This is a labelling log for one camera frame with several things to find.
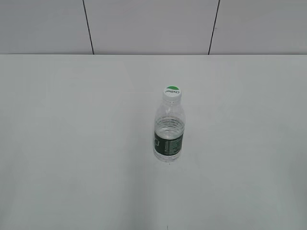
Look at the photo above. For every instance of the clear green-labelled water bottle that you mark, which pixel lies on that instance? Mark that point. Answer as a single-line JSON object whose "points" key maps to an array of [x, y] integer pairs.
{"points": [[169, 127]]}

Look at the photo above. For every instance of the white green bottle cap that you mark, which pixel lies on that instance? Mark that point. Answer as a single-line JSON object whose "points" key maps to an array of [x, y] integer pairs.
{"points": [[172, 94]]}

